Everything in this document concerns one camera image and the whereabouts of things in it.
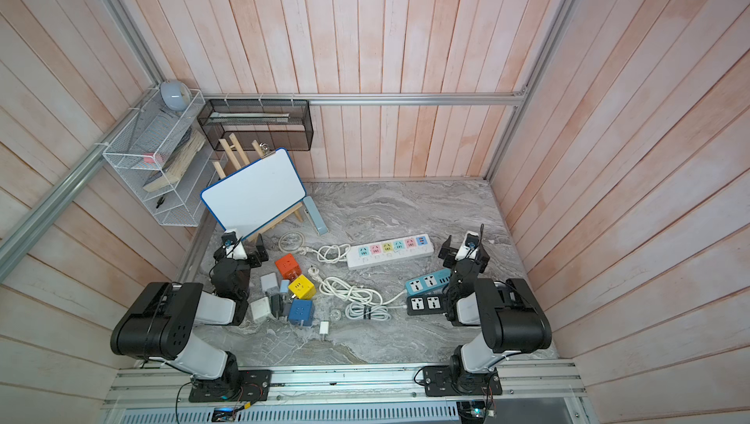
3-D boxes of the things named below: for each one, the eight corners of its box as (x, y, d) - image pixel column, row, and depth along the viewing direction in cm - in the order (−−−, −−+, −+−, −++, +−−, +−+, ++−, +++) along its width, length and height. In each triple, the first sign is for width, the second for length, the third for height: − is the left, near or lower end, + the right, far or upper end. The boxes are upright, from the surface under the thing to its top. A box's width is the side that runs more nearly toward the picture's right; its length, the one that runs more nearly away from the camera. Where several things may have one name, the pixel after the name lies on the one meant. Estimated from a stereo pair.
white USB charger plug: (255, 320, 85) (252, 317, 83) (253, 306, 88) (250, 302, 86) (270, 314, 86) (268, 311, 84) (268, 300, 89) (265, 297, 87)
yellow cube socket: (290, 290, 90) (287, 285, 87) (303, 277, 92) (301, 273, 90) (305, 305, 87) (303, 300, 84) (318, 291, 89) (317, 287, 87)
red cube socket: (287, 285, 92) (283, 278, 89) (277, 268, 96) (273, 261, 92) (303, 274, 95) (301, 268, 91) (293, 259, 98) (290, 252, 95)
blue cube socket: (290, 325, 84) (287, 321, 81) (294, 304, 88) (291, 299, 85) (312, 325, 84) (310, 321, 81) (315, 304, 88) (313, 299, 85)
